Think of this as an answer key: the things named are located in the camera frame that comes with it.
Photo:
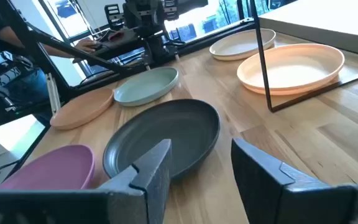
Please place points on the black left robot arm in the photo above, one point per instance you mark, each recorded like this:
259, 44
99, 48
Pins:
145, 18

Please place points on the cream plate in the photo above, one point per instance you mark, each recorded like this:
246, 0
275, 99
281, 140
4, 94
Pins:
235, 46

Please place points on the purple plate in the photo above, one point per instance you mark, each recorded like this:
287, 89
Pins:
51, 171

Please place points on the person's hand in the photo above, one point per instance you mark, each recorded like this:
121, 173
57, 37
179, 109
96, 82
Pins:
87, 45

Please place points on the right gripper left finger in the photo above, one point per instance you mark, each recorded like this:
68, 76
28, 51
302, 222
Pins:
154, 174

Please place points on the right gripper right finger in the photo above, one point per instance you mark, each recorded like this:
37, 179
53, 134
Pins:
266, 193

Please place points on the sage green plate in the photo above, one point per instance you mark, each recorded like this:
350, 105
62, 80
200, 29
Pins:
145, 87

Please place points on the dark green plate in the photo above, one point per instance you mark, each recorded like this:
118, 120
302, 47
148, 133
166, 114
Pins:
172, 130

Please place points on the peach plate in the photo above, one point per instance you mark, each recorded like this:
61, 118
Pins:
294, 74

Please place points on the terracotta plate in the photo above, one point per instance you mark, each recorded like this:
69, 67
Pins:
82, 109

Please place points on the silver metal bracket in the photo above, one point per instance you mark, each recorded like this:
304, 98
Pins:
54, 93

